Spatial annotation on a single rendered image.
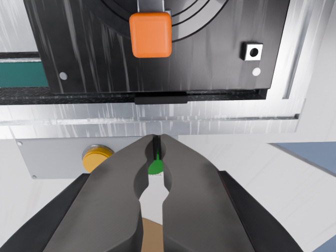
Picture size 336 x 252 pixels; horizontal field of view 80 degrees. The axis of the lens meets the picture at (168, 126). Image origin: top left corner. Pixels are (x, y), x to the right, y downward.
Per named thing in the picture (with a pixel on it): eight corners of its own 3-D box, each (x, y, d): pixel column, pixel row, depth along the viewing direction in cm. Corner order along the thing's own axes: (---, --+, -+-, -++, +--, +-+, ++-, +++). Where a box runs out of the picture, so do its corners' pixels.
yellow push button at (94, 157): (118, 167, 29) (115, 176, 27) (90, 167, 29) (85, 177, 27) (114, 143, 27) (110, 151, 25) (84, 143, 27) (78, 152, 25)
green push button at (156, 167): (167, 165, 29) (167, 175, 27) (139, 166, 29) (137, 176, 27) (166, 142, 27) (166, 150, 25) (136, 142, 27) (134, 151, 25)
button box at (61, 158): (176, 153, 34) (178, 178, 29) (52, 155, 34) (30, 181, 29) (176, 115, 31) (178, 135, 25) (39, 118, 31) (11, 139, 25)
